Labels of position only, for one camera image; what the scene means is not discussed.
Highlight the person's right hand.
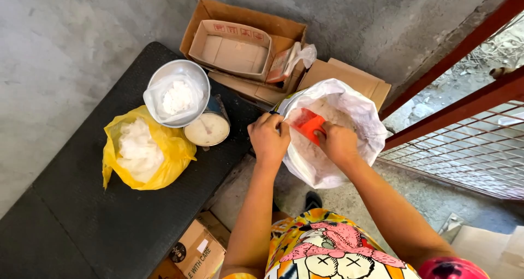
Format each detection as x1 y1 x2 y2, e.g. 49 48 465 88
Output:
314 121 360 169

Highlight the person's left hand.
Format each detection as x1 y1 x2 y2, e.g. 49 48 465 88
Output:
247 112 291 167

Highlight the orange plastic scoop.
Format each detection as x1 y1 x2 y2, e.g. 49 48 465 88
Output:
288 107 327 146

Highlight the white woven sack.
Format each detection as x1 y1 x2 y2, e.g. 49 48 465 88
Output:
273 79 388 190

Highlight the pale flour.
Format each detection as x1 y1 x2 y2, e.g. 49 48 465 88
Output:
287 98 358 178

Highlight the orange packet in clear bag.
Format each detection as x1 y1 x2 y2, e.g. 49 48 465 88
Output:
266 42 318 84

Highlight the black shoe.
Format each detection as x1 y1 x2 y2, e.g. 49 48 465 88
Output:
304 191 323 212

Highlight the dial weighing scale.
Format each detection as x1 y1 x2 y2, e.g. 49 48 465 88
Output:
183 94 231 152

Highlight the flat cardboard box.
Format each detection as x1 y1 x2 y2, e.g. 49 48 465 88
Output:
297 58 392 112

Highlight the small cardboard box red print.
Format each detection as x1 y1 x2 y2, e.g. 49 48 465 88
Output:
188 20 273 83

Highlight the clear bag of white powder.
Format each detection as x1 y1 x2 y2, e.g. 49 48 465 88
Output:
143 74 205 122

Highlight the yellow plastic bag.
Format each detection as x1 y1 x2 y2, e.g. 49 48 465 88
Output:
102 105 197 191

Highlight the round metal bowl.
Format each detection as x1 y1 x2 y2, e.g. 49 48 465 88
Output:
143 59 211 128

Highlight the large open cardboard box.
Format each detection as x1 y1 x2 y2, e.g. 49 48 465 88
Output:
179 0 308 108

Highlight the colourful cartoon print shirt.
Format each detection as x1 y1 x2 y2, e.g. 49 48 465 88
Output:
221 208 492 279

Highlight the cardboard box with black print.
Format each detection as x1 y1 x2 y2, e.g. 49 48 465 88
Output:
148 211 232 279

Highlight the red metal mesh gate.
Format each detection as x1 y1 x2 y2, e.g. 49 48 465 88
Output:
377 0 524 201

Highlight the plain cardboard carton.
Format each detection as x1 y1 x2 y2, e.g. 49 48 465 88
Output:
438 213 524 279

